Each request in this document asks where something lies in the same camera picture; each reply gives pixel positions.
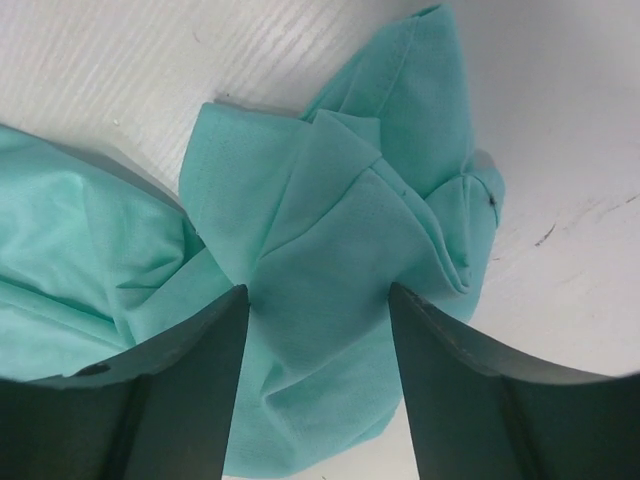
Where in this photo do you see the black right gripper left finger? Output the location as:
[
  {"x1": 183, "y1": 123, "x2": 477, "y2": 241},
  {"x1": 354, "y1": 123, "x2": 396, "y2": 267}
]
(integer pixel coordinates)
[{"x1": 1, "y1": 286, "x2": 249, "y2": 479}]

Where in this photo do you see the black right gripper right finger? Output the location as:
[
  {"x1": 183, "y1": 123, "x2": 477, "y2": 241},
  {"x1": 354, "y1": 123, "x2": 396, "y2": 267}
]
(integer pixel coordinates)
[{"x1": 389, "y1": 284, "x2": 639, "y2": 479}]

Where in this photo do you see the teal t shirt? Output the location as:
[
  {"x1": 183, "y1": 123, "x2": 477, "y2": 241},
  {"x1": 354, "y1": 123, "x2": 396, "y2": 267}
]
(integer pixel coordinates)
[{"x1": 1, "y1": 6, "x2": 504, "y2": 478}]

